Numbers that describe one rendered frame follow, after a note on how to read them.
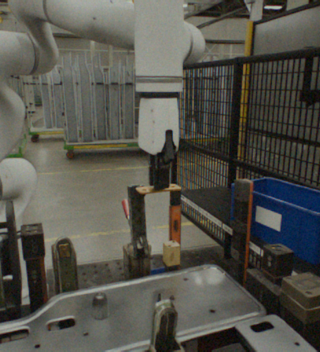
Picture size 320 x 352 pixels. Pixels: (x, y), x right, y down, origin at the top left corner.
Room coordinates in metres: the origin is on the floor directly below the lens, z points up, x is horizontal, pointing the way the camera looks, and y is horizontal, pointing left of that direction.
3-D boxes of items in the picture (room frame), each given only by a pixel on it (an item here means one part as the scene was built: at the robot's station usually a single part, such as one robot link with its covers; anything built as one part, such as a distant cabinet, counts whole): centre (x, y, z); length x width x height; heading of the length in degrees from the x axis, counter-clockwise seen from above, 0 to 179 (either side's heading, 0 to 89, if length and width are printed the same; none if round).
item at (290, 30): (2.88, -0.99, 1.00); 1.34 x 0.14 x 2.00; 17
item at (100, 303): (0.62, 0.12, 1.02); 0.03 x 0.03 x 0.07
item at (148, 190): (0.66, 0.00, 1.26); 0.08 x 0.04 x 0.01; 111
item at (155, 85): (0.66, 0.00, 1.44); 0.09 x 0.08 x 0.03; 21
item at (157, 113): (0.66, 0.00, 1.38); 0.10 x 0.07 x 0.11; 21
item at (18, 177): (1.06, 0.48, 1.11); 0.19 x 0.12 x 0.24; 143
